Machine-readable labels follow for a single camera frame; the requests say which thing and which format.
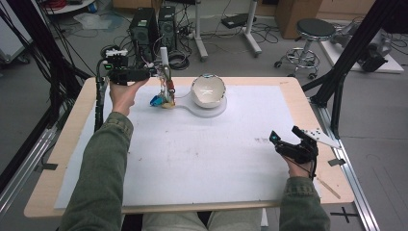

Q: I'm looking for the coil of black cables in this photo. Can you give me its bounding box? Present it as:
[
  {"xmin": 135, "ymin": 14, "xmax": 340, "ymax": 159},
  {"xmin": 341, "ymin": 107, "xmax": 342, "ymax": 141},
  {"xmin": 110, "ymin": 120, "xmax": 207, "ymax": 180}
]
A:
[{"xmin": 167, "ymin": 51, "xmax": 191, "ymax": 71}]

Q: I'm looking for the white table mat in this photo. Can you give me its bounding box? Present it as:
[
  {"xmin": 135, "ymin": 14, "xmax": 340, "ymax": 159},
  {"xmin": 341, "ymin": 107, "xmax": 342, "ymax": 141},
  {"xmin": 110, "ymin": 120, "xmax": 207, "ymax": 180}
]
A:
[{"xmin": 54, "ymin": 85, "xmax": 322, "ymax": 210}]

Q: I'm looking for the white round table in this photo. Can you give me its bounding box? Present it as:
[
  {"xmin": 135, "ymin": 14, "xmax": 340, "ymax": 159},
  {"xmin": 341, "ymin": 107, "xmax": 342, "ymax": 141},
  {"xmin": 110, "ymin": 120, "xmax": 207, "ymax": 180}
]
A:
[{"xmin": 41, "ymin": 0, "xmax": 97, "ymax": 15}]

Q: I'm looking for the brown leather keychain with bear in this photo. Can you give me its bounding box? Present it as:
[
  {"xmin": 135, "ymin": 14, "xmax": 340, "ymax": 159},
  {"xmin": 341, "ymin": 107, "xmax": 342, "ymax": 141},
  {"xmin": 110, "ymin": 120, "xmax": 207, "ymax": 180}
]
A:
[{"xmin": 161, "ymin": 64, "xmax": 177, "ymax": 110}]

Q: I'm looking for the brown cardboard box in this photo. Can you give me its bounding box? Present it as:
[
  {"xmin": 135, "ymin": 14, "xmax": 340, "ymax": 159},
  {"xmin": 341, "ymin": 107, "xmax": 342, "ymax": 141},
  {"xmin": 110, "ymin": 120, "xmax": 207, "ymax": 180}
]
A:
[{"xmin": 274, "ymin": 0, "xmax": 323, "ymax": 40}]

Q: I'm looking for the black frame strut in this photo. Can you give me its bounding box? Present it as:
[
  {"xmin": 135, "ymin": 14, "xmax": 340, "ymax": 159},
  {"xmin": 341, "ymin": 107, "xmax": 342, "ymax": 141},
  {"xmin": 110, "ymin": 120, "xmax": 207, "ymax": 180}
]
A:
[
  {"xmin": 0, "ymin": 0, "xmax": 92, "ymax": 193},
  {"xmin": 301, "ymin": 0, "xmax": 408, "ymax": 140}
]

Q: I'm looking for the bunch of colourful key tags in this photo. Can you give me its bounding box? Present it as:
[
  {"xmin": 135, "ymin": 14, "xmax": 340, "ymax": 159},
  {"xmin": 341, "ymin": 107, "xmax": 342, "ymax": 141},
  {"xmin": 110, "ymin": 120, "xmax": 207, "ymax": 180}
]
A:
[{"xmin": 149, "ymin": 76, "xmax": 168, "ymax": 108}]

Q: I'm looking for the aluminium rail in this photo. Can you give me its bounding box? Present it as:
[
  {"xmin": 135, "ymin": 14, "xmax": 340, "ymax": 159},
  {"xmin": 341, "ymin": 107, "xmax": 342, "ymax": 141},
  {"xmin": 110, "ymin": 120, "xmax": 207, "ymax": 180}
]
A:
[
  {"xmin": 309, "ymin": 95, "xmax": 381, "ymax": 231},
  {"xmin": 0, "ymin": 128, "xmax": 58, "ymax": 219}
]

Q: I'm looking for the thin wooden stick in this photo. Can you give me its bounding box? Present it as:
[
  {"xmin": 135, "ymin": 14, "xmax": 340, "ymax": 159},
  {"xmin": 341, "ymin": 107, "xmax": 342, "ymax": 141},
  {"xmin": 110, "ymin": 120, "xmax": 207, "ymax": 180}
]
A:
[{"xmin": 317, "ymin": 177, "xmax": 342, "ymax": 200}]

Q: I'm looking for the white power supply box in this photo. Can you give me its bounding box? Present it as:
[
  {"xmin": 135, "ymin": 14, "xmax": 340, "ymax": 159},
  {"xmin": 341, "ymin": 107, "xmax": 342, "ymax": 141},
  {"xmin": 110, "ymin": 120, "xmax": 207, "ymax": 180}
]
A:
[{"xmin": 102, "ymin": 57, "xmax": 115, "ymax": 72}]

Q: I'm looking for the right hand-held gripper black cable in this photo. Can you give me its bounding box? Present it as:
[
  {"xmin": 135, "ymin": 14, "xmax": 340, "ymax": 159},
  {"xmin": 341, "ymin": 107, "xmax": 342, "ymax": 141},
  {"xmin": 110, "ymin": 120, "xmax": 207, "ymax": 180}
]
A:
[{"xmin": 285, "ymin": 155, "xmax": 319, "ymax": 181}]

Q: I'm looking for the white stand leg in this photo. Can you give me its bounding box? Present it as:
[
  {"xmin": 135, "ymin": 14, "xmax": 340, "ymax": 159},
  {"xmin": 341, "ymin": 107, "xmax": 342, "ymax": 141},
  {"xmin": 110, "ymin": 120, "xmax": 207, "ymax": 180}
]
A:
[
  {"xmin": 242, "ymin": 0, "xmax": 263, "ymax": 58},
  {"xmin": 191, "ymin": 0, "xmax": 210, "ymax": 62}
]

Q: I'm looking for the white eggshell-shaped bowl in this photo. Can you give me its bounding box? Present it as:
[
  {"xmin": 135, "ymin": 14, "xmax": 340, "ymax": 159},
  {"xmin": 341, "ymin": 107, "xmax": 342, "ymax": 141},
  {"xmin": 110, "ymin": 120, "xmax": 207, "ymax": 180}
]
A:
[{"xmin": 191, "ymin": 73, "xmax": 227, "ymax": 109}]

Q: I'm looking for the black round stool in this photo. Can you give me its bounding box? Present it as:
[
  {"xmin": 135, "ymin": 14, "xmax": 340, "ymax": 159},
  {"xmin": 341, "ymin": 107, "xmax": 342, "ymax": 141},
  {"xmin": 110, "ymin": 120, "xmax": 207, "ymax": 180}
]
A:
[{"xmin": 273, "ymin": 17, "xmax": 336, "ymax": 81}]

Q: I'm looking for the flat black box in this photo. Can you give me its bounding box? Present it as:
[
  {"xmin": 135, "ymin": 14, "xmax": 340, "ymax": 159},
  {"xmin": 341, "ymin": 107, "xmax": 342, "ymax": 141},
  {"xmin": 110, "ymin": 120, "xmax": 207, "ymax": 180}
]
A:
[{"xmin": 220, "ymin": 13, "xmax": 258, "ymax": 29}]

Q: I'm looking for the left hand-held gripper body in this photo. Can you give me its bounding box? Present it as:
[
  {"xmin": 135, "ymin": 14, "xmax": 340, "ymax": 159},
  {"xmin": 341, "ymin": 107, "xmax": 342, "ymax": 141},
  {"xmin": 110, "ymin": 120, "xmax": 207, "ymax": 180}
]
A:
[{"xmin": 105, "ymin": 47, "xmax": 152, "ymax": 87}]

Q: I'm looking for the white key stand with pole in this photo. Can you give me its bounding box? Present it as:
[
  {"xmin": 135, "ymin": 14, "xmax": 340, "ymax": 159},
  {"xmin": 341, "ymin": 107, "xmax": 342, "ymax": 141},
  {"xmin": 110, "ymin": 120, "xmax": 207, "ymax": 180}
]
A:
[{"xmin": 157, "ymin": 46, "xmax": 228, "ymax": 118}]

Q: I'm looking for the slim black computer tower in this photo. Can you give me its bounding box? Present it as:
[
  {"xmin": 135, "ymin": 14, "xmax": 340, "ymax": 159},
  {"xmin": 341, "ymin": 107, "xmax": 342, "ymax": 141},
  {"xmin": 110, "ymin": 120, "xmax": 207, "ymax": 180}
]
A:
[{"xmin": 158, "ymin": 4, "xmax": 177, "ymax": 52}]

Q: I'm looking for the large black computer tower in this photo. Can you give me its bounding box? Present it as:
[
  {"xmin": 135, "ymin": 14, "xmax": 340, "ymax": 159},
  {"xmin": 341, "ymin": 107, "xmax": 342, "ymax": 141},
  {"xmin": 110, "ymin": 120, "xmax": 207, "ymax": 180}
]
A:
[{"xmin": 129, "ymin": 7, "xmax": 160, "ymax": 70}]

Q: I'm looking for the black tape cross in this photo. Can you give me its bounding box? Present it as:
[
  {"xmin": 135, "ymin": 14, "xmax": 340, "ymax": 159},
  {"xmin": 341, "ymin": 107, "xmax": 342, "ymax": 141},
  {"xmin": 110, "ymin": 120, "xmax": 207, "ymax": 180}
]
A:
[{"xmin": 330, "ymin": 206, "xmax": 359, "ymax": 224}]

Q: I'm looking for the hand-held gripper black cable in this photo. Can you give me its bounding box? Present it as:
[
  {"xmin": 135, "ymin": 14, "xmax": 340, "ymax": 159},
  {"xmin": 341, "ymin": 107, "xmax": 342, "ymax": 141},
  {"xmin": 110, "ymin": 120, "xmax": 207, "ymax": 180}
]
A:
[
  {"xmin": 94, "ymin": 58, "xmax": 109, "ymax": 133},
  {"xmin": 285, "ymin": 155, "xmax": 319, "ymax": 181}
]

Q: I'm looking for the clear plastic bag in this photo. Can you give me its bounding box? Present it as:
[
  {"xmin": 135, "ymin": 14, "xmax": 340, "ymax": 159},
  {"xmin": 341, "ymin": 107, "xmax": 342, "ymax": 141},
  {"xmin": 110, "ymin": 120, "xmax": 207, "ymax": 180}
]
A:
[{"xmin": 73, "ymin": 12, "xmax": 124, "ymax": 32}]

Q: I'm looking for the person's left hand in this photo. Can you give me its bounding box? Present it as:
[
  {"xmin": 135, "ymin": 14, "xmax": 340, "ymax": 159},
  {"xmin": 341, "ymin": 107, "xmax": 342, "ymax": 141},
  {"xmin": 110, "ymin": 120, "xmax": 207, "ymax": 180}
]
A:
[{"xmin": 109, "ymin": 78, "xmax": 150, "ymax": 117}]

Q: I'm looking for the person's leg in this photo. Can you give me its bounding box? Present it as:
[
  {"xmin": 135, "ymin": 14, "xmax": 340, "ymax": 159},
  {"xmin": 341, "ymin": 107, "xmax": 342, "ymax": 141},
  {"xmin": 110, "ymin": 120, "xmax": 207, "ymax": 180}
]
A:
[
  {"xmin": 141, "ymin": 211, "xmax": 208, "ymax": 231},
  {"xmin": 206, "ymin": 208, "xmax": 263, "ymax": 231}
]

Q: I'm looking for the white panel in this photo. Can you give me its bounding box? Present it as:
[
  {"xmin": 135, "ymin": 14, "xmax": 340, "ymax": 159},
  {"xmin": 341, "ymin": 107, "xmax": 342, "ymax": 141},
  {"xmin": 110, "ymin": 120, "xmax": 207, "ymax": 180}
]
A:
[{"xmin": 0, "ymin": 0, "xmax": 34, "ymax": 65}]

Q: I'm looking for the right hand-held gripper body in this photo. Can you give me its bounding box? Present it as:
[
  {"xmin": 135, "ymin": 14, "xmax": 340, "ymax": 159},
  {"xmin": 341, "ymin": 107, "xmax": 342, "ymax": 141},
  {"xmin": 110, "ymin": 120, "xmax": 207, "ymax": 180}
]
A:
[{"xmin": 275, "ymin": 128, "xmax": 342, "ymax": 165}]

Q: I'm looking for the person's left leg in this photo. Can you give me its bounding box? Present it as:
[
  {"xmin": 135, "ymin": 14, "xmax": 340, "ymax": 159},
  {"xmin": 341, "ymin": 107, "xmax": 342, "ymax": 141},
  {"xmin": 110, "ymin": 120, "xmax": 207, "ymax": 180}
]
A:
[{"xmin": 141, "ymin": 211, "xmax": 208, "ymax": 231}]

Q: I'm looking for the person's right hand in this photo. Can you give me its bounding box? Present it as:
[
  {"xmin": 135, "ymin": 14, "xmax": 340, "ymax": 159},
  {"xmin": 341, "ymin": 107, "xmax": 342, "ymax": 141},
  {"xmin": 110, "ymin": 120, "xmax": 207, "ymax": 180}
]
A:
[{"xmin": 283, "ymin": 155, "xmax": 317, "ymax": 179}]

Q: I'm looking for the left hand-held gripper black cable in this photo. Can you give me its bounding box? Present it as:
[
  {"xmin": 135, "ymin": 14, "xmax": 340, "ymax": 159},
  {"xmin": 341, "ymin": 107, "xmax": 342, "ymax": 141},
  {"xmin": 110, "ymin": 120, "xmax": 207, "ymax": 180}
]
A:
[{"xmin": 94, "ymin": 58, "xmax": 109, "ymax": 133}]

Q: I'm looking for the white platform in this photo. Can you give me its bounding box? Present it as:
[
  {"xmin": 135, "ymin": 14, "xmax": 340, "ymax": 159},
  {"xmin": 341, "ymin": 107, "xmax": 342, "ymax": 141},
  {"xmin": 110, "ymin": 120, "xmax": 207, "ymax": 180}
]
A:
[{"xmin": 319, "ymin": 20, "xmax": 405, "ymax": 75}]

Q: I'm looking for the person's right leg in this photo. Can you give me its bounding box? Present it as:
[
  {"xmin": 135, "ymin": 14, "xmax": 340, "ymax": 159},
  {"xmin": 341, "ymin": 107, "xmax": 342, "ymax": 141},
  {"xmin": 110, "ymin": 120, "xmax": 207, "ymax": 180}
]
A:
[{"xmin": 206, "ymin": 208, "xmax": 263, "ymax": 231}]

